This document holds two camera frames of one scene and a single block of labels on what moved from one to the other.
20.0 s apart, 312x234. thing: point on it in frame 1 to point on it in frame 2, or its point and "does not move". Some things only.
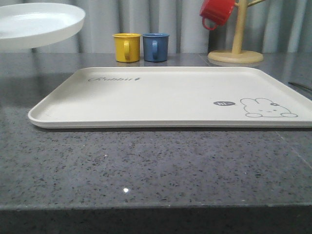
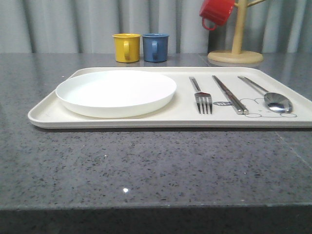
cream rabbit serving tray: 171,97 does not move
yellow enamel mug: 127,47 does not move
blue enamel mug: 155,47 does not move
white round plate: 23,25 to 116,94
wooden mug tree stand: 237,55 does not move
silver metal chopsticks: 300,85 to 204,100
